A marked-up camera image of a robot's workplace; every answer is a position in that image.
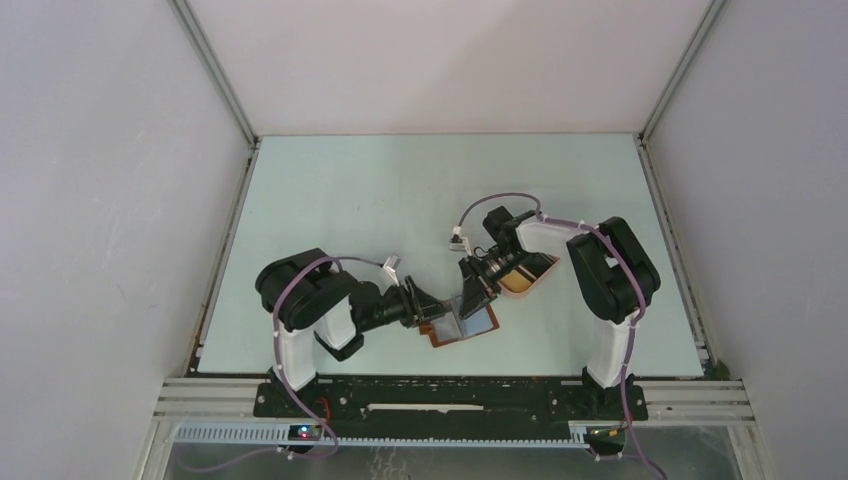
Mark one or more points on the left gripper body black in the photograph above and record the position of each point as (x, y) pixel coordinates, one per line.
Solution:
(396, 306)

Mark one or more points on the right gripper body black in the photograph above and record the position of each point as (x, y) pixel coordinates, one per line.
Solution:
(496, 265)

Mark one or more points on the pink oval tray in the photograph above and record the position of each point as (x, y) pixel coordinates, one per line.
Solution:
(530, 275)

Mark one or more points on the brown leather card holder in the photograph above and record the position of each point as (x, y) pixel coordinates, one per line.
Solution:
(451, 328)

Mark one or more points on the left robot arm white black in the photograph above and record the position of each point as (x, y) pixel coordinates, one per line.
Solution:
(313, 301)

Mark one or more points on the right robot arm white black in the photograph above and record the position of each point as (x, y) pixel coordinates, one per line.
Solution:
(615, 275)

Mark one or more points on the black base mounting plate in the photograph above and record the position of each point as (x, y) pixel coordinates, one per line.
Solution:
(479, 407)

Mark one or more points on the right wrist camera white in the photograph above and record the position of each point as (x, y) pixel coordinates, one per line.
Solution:
(458, 242)

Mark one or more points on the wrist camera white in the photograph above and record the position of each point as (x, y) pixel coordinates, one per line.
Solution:
(389, 270)
(458, 242)

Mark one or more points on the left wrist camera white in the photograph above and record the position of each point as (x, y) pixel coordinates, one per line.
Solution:
(389, 270)

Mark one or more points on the grey cable duct rail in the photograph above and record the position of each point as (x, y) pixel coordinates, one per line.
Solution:
(288, 435)

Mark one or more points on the aluminium frame post right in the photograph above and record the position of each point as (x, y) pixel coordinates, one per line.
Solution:
(701, 33)

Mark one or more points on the aluminium frame post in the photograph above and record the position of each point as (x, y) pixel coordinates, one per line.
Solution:
(189, 21)
(701, 33)

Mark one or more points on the aluminium frame post left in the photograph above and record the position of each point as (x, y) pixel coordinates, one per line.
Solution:
(189, 21)

